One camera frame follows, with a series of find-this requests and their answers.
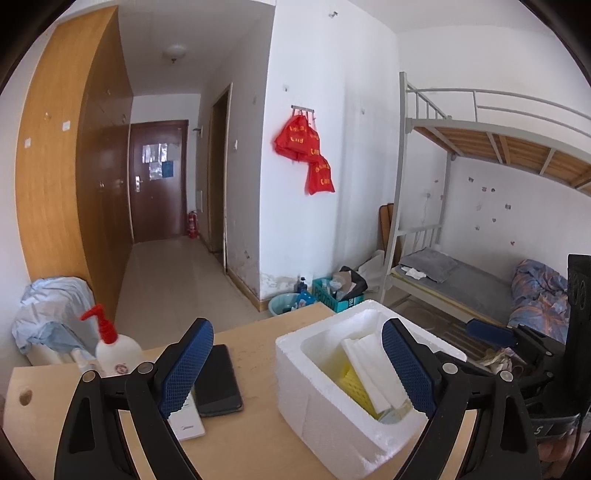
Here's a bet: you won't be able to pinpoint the white lotion pump bottle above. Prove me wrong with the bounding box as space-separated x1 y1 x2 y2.
80 304 144 377

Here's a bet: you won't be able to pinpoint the ceiling lamp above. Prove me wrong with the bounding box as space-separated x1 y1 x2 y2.
162 44 187 64

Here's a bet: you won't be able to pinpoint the white tissue cloth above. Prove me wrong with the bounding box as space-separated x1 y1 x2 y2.
341 333 410 419

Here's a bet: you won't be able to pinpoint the metal bunk bed frame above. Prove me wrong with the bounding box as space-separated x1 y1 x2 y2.
380 78 590 326

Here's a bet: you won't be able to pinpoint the yellow foam fruit net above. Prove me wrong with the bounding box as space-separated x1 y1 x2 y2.
337 362 378 419

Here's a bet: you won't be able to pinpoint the white remote control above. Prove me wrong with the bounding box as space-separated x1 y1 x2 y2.
168 391 205 442

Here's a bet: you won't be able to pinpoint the teal plastic basket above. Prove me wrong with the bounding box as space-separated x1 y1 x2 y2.
311 277 365 313

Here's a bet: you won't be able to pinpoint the wooden wardrobe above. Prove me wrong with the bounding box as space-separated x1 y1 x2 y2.
15 6 132 318

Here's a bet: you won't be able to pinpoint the white styrofoam box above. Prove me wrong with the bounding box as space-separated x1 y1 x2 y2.
274 299 469 480

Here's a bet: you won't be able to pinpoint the blue spray bottle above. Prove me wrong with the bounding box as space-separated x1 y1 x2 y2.
70 348 102 374

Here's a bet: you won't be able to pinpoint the red hanging cloth bags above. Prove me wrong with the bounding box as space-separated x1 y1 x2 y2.
273 108 335 196

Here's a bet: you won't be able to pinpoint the light blue wash basin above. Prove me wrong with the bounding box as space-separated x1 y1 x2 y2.
269 291 315 316

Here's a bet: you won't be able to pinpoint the dark brown entrance door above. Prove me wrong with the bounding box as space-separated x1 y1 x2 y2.
129 120 188 243

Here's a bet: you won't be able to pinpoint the red fire extinguisher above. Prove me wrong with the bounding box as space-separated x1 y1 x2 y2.
187 211 198 239

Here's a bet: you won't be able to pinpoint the black smartphone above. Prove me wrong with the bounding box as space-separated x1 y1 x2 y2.
193 344 243 418

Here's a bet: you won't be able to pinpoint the light blue bedding bundle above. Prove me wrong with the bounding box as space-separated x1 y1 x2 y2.
12 277 99 359

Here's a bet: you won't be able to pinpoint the blue patterned quilt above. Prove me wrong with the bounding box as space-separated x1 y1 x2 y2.
508 259 570 344

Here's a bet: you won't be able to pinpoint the grey towel on bed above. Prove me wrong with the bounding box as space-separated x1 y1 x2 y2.
400 248 459 283

